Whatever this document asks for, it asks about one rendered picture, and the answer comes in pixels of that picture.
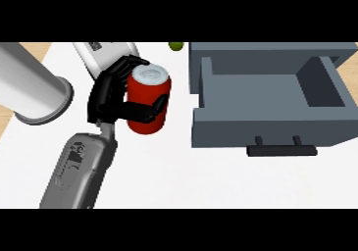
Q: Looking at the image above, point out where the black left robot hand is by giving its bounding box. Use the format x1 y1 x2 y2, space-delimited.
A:
85 54 170 126

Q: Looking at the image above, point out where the large pale grey cylinder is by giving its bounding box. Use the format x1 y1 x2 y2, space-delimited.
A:
0 41 75 126

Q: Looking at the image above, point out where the small green fruit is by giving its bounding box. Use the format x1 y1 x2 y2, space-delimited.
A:
167 41 184 52

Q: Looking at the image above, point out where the grey drawer box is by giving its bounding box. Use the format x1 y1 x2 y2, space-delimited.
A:
198 56 358 112

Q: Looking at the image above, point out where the black drawer handle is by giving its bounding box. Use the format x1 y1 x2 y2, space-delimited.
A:
247 135 319 158

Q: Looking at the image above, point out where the red can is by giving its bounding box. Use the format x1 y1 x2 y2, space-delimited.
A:
124 63 173 135

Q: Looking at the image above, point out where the grey drawer front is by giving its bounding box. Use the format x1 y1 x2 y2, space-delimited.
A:
189 106 358 149

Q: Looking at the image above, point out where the grey cabinet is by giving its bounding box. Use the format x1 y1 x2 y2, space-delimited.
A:
186 41 358 96

